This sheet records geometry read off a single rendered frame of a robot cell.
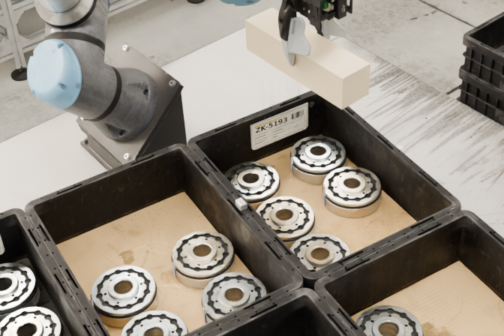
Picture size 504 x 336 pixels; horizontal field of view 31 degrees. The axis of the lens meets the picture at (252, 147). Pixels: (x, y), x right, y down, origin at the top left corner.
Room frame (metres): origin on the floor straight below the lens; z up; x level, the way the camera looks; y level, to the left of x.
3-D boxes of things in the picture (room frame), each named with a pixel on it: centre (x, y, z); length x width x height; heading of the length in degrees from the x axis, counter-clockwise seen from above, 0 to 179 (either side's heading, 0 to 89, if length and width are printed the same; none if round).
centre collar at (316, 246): (1.01, -0.10, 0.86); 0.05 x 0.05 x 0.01
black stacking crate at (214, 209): (0.99, 0.16, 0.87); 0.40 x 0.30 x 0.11; 29
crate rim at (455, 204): (1.14, -0.11, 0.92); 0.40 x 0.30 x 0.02; 29
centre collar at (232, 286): (0.93, 0.04, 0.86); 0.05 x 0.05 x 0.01
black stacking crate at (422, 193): (1.14, -0.11, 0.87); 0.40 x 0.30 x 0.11; 29
